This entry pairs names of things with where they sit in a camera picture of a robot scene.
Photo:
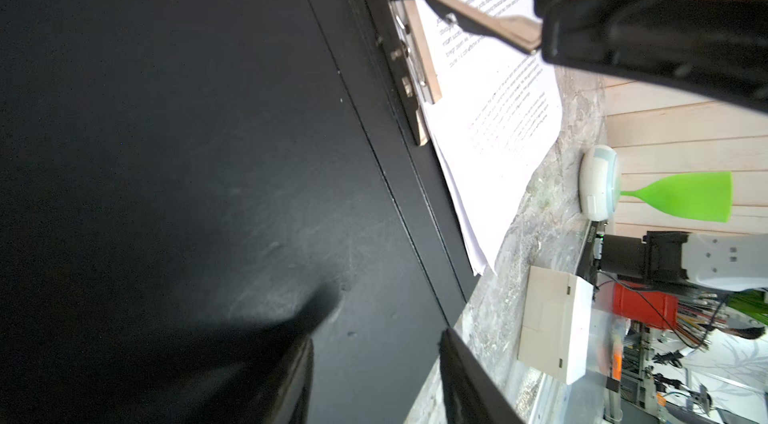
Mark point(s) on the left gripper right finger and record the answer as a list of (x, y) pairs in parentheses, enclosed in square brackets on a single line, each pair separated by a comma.
[(469, 395)]

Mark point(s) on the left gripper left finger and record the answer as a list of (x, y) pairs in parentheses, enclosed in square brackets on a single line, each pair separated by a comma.
[(280, 396)]

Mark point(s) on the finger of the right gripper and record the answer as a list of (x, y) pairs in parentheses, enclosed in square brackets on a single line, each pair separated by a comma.
[(713, 48)]

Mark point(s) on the printed paper sheet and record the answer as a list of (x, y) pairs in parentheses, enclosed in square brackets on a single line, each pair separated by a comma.
[(499, 116)]

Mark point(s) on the blue folder black inside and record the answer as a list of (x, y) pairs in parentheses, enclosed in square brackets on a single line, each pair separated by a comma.
[(190, 186)]

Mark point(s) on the metal folder clip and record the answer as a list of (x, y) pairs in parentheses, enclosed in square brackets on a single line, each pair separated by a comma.
[(416, 34)]

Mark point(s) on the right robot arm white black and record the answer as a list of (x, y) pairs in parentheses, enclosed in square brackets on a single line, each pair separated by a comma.
[(669, 259)]

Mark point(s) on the white oval alarm clock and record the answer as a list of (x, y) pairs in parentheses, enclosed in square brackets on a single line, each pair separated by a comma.
[(599, 185)]

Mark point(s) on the red pen holder cup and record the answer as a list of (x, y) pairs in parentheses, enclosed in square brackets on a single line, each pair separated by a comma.
[(654, 309)]

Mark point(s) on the green plastic funnel cup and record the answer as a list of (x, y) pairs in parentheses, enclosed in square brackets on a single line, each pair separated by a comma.
[(705, 196)]

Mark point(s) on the white wall socket plate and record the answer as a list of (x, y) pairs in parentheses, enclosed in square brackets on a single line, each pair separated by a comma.
[(556, 322)]

